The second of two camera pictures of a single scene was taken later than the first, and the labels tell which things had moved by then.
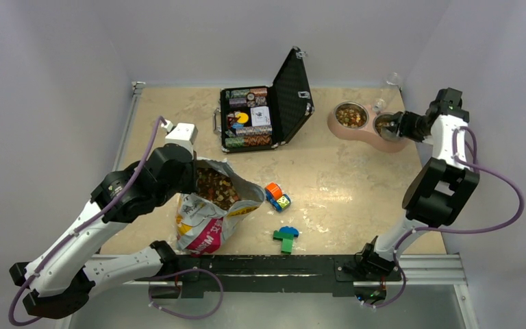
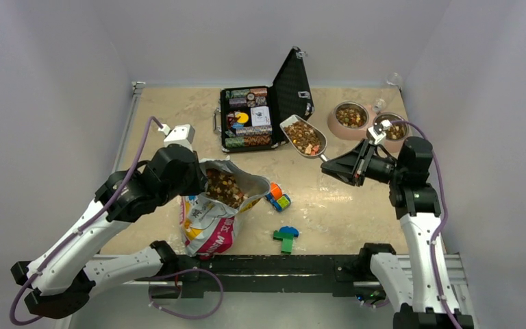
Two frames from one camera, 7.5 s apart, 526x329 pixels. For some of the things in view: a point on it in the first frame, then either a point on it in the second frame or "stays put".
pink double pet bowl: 355,120 stays put
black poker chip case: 256,118 stays put
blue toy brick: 289,230 stays put
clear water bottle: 392,82 stays put
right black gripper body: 413,126 to 366,164
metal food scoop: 387,125 to 305,138
